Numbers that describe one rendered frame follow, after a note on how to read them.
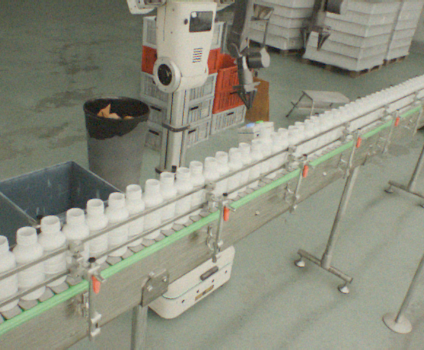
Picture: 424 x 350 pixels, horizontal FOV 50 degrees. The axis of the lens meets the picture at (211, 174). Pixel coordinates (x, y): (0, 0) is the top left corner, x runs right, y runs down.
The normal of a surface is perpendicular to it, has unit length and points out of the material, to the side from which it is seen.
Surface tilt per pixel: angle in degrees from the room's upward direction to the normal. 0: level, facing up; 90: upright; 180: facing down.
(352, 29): 90
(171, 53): 101
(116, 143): 94
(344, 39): 90
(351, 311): 0
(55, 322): 90
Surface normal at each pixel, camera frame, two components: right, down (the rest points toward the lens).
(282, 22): -0.68, 0.27
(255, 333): 0.13, -0.87
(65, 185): 0.75, 0.39
